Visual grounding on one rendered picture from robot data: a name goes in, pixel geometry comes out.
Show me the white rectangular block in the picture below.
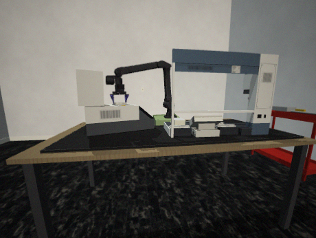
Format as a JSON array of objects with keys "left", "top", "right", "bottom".
[{"left": 174, "top": 118, "right": 185, "bottom": 125}]

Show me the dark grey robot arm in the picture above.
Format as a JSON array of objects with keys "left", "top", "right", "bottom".
[{"left": 106, "top": 61, "right": 172, "bottom": 118}]

